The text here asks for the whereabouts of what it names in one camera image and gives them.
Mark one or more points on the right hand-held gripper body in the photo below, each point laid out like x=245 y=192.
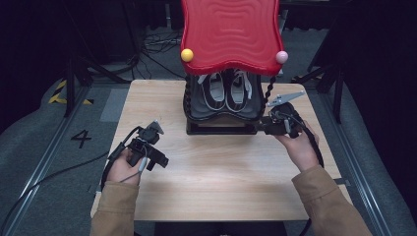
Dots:
x=286 y=119

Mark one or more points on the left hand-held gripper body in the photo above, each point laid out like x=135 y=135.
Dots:
x=146 y=142

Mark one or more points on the black canvas sneaker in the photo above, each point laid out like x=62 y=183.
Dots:
x=238 y=91
x=213 y=91

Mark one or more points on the red and black shoe rack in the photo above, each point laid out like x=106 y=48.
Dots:
x=229 y=39

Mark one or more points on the person's left hand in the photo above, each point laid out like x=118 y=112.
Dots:
x=121 y=170

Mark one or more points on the person's right hand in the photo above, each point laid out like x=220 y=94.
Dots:
x=300 y=150

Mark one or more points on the black tripod stand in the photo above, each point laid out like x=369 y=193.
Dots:
x=337 y=88
x=70 y=85

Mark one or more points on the grey tape piece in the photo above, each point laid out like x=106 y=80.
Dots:
x=93 y=189

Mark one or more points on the pink ball knob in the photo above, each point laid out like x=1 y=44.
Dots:
x=282 y=57

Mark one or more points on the yellow ball knob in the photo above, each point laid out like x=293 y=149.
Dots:
x=187 y=55

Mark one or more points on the yellow and black floor tape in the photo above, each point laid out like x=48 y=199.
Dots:
x=59 y=95

